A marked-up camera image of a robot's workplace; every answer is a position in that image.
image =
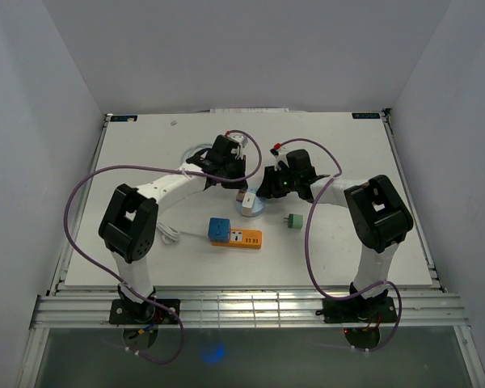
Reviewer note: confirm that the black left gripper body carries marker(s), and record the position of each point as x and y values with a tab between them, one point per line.
234	170

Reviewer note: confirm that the blue cube socket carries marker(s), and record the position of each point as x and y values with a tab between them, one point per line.
219	230

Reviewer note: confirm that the orange power strip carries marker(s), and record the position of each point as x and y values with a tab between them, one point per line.
246	239

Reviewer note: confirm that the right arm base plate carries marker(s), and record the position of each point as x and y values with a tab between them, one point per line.
358	311

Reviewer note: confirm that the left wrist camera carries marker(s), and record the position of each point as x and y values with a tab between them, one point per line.
242	141

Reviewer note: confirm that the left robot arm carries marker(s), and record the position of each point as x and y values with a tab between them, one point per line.
129	224

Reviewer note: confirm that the white usb charger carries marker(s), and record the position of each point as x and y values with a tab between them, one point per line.
248	204

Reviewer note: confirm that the aluminium frame rail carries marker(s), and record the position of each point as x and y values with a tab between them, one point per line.
223	310

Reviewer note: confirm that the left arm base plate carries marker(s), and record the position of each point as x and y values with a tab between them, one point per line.
127	312

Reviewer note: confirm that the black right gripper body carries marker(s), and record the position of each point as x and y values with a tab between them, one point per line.
283	182

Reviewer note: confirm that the round light blue socket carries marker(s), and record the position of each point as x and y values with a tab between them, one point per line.
259	203

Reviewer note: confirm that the green usb charger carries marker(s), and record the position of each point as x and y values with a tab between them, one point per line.
294	221

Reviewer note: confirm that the pink plug adapter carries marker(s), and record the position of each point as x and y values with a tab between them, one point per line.
241	195

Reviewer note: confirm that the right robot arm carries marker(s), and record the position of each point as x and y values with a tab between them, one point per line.
380	219

